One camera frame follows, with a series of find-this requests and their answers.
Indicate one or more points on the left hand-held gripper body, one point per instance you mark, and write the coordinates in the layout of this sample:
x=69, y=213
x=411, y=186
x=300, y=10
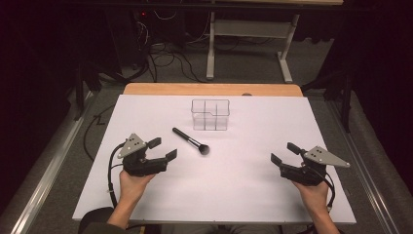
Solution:
x=142, y=164

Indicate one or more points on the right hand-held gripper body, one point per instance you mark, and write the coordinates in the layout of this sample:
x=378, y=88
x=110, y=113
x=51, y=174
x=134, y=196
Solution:
x=305, y=172

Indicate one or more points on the black makeup brush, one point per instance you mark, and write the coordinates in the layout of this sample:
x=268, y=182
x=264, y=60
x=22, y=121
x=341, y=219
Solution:
x=191, y=141

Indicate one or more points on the clear plastic organizer box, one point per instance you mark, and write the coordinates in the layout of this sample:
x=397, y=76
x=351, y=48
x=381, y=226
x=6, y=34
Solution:
x=210, y=114

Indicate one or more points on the person's left hand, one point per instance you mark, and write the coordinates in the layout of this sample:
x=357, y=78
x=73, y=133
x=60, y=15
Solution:
x=134, y=187

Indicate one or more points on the person's right hand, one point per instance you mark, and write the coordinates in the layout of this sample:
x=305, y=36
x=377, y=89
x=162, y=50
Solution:
x=313, y=195

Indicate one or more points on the white table mat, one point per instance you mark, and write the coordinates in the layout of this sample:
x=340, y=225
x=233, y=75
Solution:
x=227, y=188

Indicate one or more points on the black metal stand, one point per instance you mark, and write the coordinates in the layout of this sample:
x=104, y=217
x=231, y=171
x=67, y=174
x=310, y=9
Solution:
x=79, y=94
x=346, y=97

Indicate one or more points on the dark rounded object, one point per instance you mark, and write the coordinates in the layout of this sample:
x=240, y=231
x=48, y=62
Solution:
x=92, y=217

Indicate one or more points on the wooden table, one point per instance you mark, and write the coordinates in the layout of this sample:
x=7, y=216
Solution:
x=211, y=89

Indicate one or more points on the metal floor rail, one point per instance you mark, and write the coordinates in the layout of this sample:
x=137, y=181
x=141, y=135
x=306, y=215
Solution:
x=48, y=180
x=367, y=182

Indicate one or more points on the white desk frame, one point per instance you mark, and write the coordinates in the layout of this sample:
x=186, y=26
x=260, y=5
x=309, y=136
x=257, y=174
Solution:
x=250, y=28

